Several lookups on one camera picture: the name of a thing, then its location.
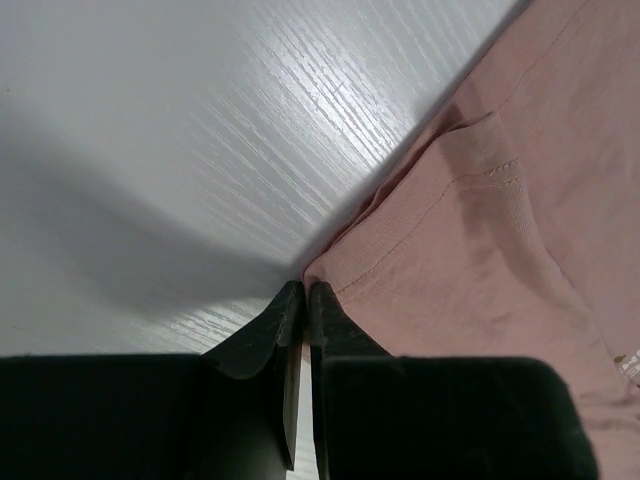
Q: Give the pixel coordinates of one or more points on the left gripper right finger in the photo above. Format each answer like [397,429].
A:
[377,416]

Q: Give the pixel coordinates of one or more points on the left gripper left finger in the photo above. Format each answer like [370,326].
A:
[229,413]

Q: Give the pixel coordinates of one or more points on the pink printed t-shirt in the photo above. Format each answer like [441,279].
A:
[511,226]

